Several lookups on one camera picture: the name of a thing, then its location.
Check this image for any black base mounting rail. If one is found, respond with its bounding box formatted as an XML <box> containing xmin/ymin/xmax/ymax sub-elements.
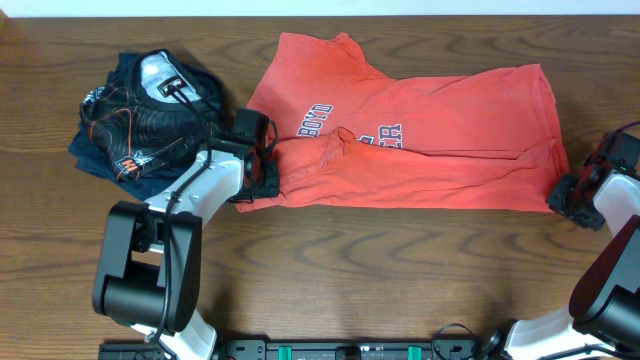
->
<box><xmin>97</xmin><ymin>338</ymin><xmax>600</xmax><ymax>360</ymax></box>

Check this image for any folded navy blue garment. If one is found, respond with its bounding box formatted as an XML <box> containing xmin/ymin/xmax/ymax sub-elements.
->
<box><xmin>68</xmin><ymin>52</ymin><xmax>229</xmax><ymax>202</ymax></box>

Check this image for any red printed t-shirt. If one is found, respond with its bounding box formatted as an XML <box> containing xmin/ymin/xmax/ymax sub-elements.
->
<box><xmin>240</xmin><ymin>33</ymin><xmax>569</xmax><ymax>212</ymax></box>

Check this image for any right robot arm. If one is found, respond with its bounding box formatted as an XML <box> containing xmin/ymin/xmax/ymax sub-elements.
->
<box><xmin>482</xmin><ymin>127</ymin><xmax>639</xmax><ymax>359</ymax></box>

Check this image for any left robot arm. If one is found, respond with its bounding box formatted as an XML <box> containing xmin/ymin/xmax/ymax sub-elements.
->
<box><xmin>92</xmin><ymin>109</ymin><xmax>278</xmax><ymax>360</ymax></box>

